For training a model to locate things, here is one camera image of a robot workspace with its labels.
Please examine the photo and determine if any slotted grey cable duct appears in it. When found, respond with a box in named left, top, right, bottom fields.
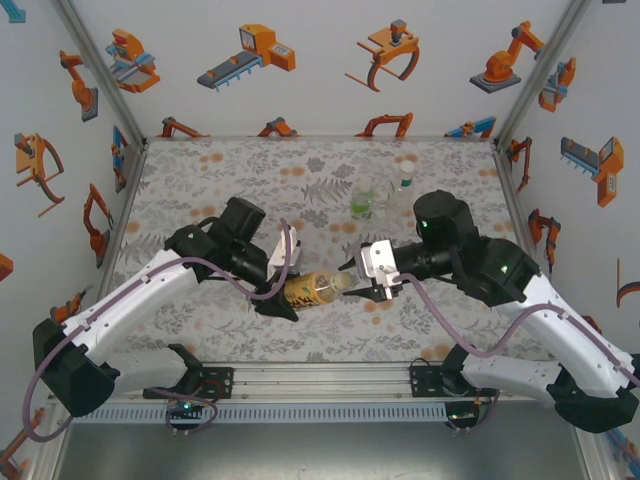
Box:
left=67, top=403, right=447, bottom=424

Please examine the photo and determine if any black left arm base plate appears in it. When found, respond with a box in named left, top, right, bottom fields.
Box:
left=143, top=367, right=235, bottom=400

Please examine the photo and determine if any yellow drink bottle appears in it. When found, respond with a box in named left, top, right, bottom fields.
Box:
left=282, top=268, right=351, bottom=309

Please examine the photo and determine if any green drink bottle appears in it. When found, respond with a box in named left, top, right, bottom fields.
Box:
left=349, top=175, right=377, bottom=221

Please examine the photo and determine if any aluminium front frame rail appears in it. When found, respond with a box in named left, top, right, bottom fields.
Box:
left=47, top=362, right=551, bottom=404

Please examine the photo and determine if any left small circuit board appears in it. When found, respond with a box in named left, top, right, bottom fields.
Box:
left=166, top=399, right=207, bottom=420

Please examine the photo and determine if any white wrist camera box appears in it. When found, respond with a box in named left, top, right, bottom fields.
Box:
left=266, top=227, right=300, bottom=275
left=357, top=239, right=404, bottom=304

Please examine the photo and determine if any aluminium side frame rail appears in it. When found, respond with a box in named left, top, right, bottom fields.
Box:
left=92, top=142, right=149, bottom=306
left=492, top=142, right=569, bottom=321

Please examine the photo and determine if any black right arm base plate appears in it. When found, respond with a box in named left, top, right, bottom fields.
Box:
left=409, top=363, right=501, bottom=399

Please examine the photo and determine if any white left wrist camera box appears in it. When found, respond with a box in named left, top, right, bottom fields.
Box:
left=266, top=227, right=300, bottom=275

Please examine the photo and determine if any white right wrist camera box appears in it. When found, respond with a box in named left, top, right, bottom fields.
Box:
left=357, top=239, right=404, bottom=304

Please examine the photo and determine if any grey floral table mat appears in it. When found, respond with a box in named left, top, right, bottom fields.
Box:
left=89, top=137, right=559, bottom=364

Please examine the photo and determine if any aluminium frame post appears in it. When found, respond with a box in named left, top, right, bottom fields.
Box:
left=493, top=0, right=591, bottom=147
left=52, top=0, right=149, bottom=147

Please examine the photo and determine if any clear bottle white green label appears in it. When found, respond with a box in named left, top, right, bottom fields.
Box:
left=387, top=159, right=419, bottom=224

